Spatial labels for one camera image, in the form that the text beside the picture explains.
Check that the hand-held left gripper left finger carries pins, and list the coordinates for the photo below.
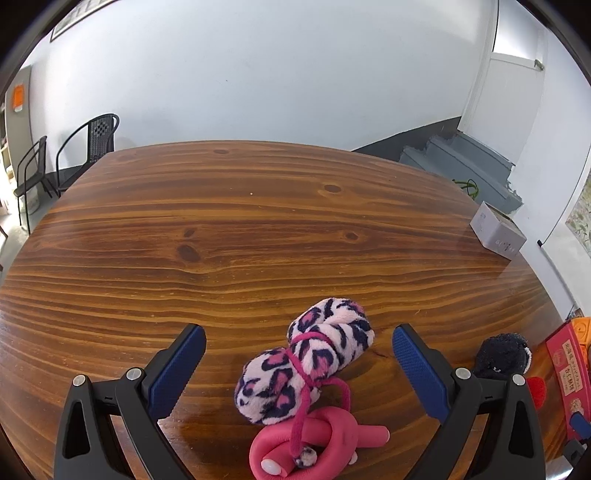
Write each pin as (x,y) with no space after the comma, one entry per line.
(178,362)

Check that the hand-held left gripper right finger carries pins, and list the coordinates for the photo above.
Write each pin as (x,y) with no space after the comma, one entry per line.
(420,364)

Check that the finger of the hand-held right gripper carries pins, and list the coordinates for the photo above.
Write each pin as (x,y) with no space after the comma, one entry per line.
(579,424)

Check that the red soft ball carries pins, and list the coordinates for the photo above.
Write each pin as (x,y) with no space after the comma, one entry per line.
(538,392)

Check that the red metal tin container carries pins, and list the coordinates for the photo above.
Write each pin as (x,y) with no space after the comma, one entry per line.
(565,364)

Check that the black fuzzy sock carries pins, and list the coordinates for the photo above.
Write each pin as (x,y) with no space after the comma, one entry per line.
(501,353)

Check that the pink leopard fluffy sock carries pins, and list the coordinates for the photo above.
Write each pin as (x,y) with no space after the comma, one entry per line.
(318,350)

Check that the pink foam roller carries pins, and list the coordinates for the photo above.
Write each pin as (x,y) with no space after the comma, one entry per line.
(272,447)

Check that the grey cardboard box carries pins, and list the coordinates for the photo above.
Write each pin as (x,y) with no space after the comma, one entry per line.
(496,230)

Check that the grey stairs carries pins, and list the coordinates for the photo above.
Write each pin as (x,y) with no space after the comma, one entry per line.
(466,159)

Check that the black mesh-back chair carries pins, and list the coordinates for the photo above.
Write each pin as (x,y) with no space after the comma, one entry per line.
(101,134)

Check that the white shelf unit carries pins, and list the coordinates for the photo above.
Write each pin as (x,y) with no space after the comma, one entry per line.
(5,161)

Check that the white door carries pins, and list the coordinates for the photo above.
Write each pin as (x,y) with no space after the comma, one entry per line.
(512,106)

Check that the grey cabinet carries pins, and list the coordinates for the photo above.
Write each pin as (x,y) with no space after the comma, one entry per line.
(27,124)

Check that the orange sign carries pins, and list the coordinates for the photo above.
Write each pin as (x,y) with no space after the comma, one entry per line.
(18,99)

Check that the wall poster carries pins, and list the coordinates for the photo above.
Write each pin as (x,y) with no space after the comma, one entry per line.
(582,221)

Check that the black metal frame chair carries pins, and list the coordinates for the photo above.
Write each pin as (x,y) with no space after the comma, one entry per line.
(34,157)

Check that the framed wall picture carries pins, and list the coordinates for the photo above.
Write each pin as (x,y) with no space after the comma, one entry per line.
(69,23)

